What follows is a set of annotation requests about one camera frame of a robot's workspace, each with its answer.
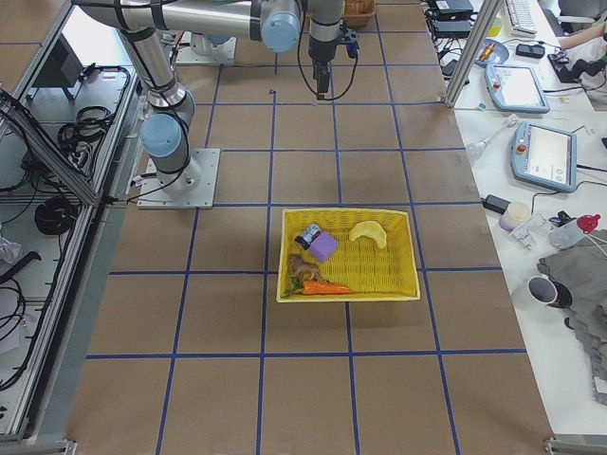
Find red white plastic bottle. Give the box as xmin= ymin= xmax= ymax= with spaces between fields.
xmin=548 ymin=214 xmax=601 ymax=250

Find lower teach pendant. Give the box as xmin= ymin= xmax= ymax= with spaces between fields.
xmin=510 ymin=121 xmax=578 ymax=192

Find brown wicker basket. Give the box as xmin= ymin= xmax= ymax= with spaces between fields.
xmin=342 ymin=0 xmax=376 ymax=28

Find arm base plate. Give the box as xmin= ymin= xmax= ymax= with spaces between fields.
xmin=175 ymin=32 xmax=237 ymax=65
xmin=137 ymin=148 xmax=221 ymax=209

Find white keyboard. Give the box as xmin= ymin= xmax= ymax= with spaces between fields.
xmin=503 ymin=0 xmax=537 ymax=38

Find orange carrot toy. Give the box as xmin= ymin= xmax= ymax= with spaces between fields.
xmin=283 ymin=280 xmax=353 ymax=298

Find blue plate with items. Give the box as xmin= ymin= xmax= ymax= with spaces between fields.
xmin=474 ymin=39 xmax=510 ymax=66

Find yellow plastic basket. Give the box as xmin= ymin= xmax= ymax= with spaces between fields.
xmin=276 ymin=208 xmax=420 ymax=303

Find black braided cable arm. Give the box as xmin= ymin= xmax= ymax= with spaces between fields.
xmin=296 ymin=27 xmax=361 ymax=101

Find teach pendant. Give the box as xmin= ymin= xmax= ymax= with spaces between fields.
xmin=510 ymin=121 xmax=578 ymax=192
xmin=485 ymin=64 xmax=550 ymax=114

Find small silver black can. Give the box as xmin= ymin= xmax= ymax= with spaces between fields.
xmin=294 ymin=223 xmax=322 ymax=250

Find coiled black cables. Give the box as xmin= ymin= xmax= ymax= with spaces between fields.
xmin=56 ymin=104 xmax=118 ymax=165

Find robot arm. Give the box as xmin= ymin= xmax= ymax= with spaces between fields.
xmin=119 ymin=27 xmax=196 ymax=194
xmin=73 ymin=1 xmax=359 ymax=105

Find camera mount black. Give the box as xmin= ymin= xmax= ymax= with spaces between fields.
xmin=338 ymin=20 xmax=359 ymax=61

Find upper teach pendant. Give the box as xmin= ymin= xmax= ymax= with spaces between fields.
xmin=485 ymin=64 xmax=550 ymax=114

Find white black mug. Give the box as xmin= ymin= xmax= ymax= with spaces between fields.
xmin=525 ymin=275 xmax=573 ymax=309

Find black monitor on shelf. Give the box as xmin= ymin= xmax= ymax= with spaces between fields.
xmin=32 ymin=33 xmax=84 ymax=100

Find white cup on desk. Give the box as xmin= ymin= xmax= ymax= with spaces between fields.
xmin=498 ymin=202 xmax=531 ymax=231

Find grey cloth on desk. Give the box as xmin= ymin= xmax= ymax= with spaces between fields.
xmin=537 ymin=229 xmax=606 ymax=405

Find pale yellow banana toy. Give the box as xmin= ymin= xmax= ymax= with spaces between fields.
xmin=348 ymin=220 xmax=387 ymax=249

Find dark brown item in basket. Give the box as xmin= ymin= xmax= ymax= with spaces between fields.
xmin=287 ymin=255 xmax=323 ymax=282

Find purple foam block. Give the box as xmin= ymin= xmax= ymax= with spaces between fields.
xmin=309 ymin=231 xmax=338 ymax=263

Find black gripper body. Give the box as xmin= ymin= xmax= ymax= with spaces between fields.
xmin=313 ymin=60 xmax=331 ymax=95

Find aluminium frame post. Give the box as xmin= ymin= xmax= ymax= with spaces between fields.
xmin=444 ymin=0 xmax=501 ymax=108

